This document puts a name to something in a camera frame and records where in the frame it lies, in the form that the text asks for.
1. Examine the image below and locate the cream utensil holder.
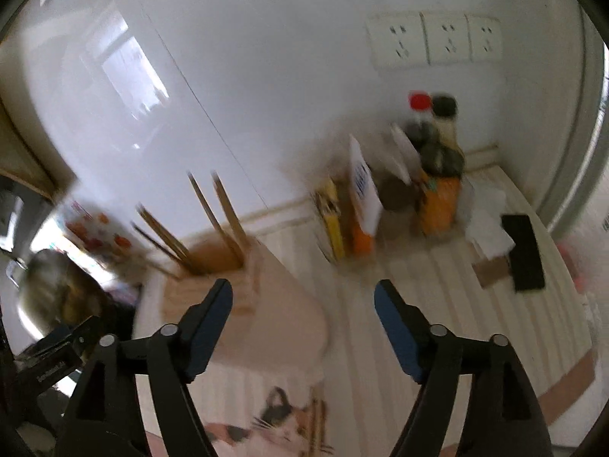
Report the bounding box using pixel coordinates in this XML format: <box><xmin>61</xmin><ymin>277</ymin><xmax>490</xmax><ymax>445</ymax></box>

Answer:
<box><xmin>133</xmin><ymin>233</ymin><xmax>329</xmax><ymax>377</ymax></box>

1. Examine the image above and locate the brown cardboard piece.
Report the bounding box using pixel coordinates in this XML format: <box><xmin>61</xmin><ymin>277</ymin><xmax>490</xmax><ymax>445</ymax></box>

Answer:
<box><xmin>472</xmin><ymin>256</ymin><xmax>511</xmax><ymax>289</ymax></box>

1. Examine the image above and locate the white wall socket panel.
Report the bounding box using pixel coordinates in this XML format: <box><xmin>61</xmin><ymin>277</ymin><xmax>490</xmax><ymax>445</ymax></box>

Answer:
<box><xmin>367</xmin><ymin>11</ymin><xmax>503</xmax><ymax>69</ymax></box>

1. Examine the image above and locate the fruit print wall sticker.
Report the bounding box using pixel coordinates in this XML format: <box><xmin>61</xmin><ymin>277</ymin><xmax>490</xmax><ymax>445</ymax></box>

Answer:
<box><xmin>56</xmin><ymin>199</ymin><xmax>145</xmax><ymax>273</ymax></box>

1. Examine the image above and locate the red cap sauce bottle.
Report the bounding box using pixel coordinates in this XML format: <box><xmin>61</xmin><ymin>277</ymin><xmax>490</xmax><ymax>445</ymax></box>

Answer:
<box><xmin>403</xmin><ymin>91</ymin><xmax>439</xmax><ymax>152</ymax></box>

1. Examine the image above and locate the stainless steel steamer pot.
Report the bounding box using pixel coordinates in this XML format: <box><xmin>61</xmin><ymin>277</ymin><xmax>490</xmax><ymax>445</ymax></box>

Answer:
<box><xmin>18</xmin><ymin>249</ymin><xmax>112</xmax><ymax>336</ymax></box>

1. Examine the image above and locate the wooden chopstick in holder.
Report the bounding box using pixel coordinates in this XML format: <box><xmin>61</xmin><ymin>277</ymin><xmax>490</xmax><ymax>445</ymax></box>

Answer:
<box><xmin>187</xmin><ymin>172</ymin><xmax>242</xmax><ymax>265</ymax></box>
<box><xmin>136</xmin><ymin>204</ymin><xmax>197</xmax><ymax>275</ymax></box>
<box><xmin>212</xmin><ymin>172</ymin><xmax>250</xmax><ymax>250</ymax></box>
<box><xmin>130</xmin><ymin>222</ymin><xmax>187</xmax><ymax>281</ymax></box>

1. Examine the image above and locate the black cap oil bottle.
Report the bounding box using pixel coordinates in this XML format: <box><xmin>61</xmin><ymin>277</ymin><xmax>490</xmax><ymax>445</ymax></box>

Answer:
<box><xmin>418</xmin><ymin>94</ymin><xmax>464</xmax><ymax>235</ymax></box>

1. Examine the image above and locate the yellow seasoning packet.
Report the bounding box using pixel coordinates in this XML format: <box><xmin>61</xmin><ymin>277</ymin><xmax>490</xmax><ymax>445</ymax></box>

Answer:
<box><xmin>315</xmin><ymin>179</ymin><xmax>346</xmax><ymax>262</ymax></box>

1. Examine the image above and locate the white blue paper packet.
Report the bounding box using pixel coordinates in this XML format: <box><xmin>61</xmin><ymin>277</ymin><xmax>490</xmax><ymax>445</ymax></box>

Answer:
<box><xmin>349</xmin><ymin>135</ymin><xmax>383</xmax><ymax>237</ymax></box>

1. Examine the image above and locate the white crumpled paper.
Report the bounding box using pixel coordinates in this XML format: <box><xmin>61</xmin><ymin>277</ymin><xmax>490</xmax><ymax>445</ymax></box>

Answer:
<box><xmin>464</xmin><ymin>177</ymin><xmax>515</xmax><ymax>260</ymax></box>

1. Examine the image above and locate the black rectangular block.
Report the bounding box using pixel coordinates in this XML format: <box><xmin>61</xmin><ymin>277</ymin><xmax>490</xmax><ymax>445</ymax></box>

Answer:
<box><xmin>502</xmin><ymin>214</ymin><xmax>546</xmax><ymax>292</ymax></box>

